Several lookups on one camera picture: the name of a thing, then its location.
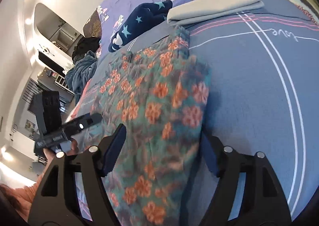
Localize blue striped blanket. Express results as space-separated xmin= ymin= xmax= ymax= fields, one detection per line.
xmin=97 ymin=0 xmax=318 ymax=225

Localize left forearm peach sleeve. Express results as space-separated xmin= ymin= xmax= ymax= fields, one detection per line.
xmin=14 ymin=166 xmax=49 ymax=218

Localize left hand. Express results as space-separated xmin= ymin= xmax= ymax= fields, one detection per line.
xmin=43 ymin=138 xmax=78 ymax=166

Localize folded cream white garment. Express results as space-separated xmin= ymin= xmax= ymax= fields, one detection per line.
xmin=167 ymin=0 xmax=264 ymax=26

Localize folded pink garment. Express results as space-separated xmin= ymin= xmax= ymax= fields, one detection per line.
xmin=66 ymin=79 xmax=101 ymax=122

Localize patterned brown pillow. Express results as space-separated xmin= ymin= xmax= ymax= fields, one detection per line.
xmin=83 ymin=10 xmax=102 ymax=38

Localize black clothes pile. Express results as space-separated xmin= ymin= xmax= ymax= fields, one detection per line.
xmin=71 ymin=37 xmax=100 ymax=64

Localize teal fleece blanket pile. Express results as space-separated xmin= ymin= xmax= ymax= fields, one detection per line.
xmin=65 ymin=51 xmax=98 ymax=104

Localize floral teal orange garment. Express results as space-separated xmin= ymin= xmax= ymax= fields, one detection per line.
xmin=76 ymin=26 xmax=211 ymax=225

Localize white cube shelf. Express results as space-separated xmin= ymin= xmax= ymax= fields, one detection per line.
xmin=55 ymin=74 xmax=74 ymax=94

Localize navy star print garment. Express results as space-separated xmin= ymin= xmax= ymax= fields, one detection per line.
xmin=108 ymin=0 xmax=172 ymax=52

